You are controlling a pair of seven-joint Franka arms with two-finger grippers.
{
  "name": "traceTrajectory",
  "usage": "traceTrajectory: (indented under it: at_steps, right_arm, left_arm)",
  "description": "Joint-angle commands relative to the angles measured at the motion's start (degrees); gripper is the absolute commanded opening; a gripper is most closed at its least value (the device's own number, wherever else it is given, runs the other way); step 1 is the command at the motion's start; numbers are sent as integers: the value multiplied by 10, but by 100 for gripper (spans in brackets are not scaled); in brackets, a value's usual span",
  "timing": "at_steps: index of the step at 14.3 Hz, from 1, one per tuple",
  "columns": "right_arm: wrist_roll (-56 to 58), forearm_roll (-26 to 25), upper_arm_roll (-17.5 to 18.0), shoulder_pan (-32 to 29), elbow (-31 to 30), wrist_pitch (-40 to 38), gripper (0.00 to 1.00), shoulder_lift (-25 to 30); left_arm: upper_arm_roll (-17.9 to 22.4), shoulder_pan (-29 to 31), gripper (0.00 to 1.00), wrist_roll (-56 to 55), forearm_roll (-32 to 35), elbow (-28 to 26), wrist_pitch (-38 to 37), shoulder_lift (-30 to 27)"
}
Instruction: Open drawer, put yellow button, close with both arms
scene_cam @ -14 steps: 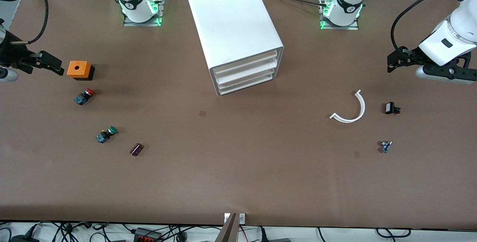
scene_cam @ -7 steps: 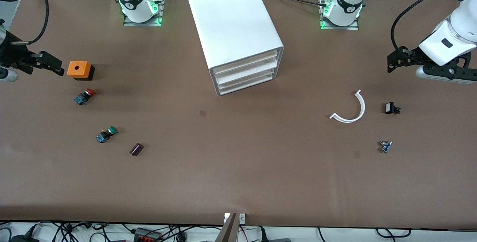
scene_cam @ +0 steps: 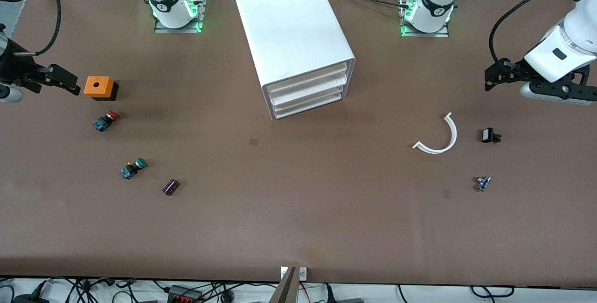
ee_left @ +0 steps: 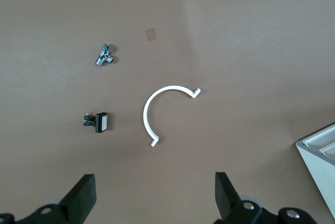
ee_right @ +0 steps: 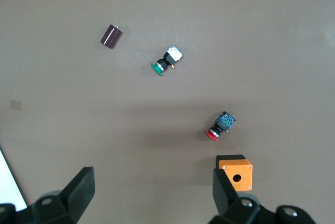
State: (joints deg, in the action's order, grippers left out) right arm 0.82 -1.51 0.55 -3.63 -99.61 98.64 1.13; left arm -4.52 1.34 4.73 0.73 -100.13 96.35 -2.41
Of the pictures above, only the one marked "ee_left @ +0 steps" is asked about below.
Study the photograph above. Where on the white drawer cabinet housing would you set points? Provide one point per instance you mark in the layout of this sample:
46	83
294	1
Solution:
322	177

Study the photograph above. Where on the white plastic drawer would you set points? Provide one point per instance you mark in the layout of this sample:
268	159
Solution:
328	148
322	137

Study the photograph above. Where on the white curved plastic bracket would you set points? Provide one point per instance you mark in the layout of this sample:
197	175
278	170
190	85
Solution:
144	114

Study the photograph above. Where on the black switch with white face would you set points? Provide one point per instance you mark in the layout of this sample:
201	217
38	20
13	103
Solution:
100	122

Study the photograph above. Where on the small blue potentiometer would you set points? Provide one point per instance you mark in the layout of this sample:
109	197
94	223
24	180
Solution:
104	56

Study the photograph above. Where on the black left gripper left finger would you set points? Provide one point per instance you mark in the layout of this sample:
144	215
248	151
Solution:
76	203

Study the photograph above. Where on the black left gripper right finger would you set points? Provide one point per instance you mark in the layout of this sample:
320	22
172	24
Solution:
230	208

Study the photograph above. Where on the brown tape square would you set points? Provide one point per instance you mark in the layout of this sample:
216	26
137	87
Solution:
151	34

